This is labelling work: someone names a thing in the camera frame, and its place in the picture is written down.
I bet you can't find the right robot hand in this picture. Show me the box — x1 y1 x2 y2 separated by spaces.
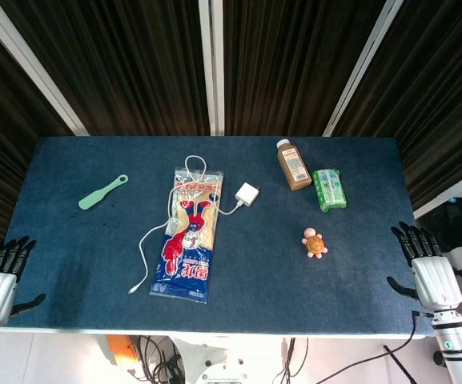
385 222 462 312

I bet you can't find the small orange turtle toy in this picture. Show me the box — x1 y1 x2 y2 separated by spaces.
301 226 329 260

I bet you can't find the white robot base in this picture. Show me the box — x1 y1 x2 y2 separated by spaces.
168 335 287 384

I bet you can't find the black equipment with buttons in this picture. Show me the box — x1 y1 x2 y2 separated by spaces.
416 195 462 251

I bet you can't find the green tissue pack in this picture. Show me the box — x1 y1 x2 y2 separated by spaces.
311 167 348 213

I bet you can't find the green plastic spatula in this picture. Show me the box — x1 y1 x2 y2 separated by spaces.
78 174 130 211

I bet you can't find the orange device under table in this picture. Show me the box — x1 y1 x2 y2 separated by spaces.
106 334 138 366

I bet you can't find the brown drink bottle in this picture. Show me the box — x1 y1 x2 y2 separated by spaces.
276 138 312 192

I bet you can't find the noodle packet with cartoon print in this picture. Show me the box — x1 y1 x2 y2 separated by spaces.
149 168 226 305

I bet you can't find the blue table cloth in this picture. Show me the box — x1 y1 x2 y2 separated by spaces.
0 135 434 335

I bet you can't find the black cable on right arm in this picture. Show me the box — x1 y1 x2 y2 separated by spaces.
272 310 434 384

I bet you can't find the white charger with cable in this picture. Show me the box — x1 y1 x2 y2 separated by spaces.
128 154 261 296

